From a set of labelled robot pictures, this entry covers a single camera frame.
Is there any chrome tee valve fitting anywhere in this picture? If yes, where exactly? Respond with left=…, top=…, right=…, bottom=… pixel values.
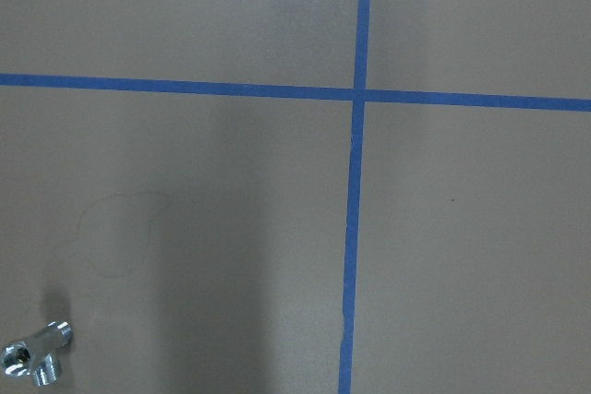
left=1, top=321, right=73, bottom=388

